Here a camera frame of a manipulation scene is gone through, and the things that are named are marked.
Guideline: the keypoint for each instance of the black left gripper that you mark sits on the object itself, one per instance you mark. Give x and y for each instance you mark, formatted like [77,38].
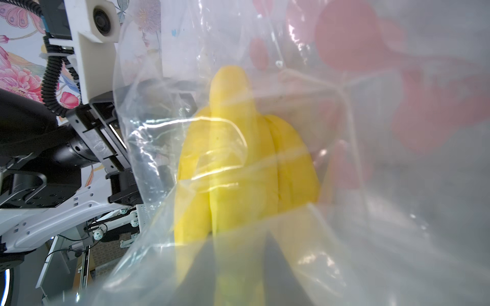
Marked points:
[97,126]

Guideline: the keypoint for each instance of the banana bunch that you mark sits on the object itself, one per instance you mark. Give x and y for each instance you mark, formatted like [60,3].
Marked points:
[243,179]

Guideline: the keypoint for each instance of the pink dotted zip bag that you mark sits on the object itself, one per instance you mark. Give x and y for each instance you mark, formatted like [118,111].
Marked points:
[391,99]

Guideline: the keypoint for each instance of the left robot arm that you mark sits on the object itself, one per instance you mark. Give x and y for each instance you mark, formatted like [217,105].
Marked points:
[63,158]

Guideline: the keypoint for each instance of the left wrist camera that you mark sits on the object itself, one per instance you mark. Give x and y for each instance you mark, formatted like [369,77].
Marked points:
[94,27]

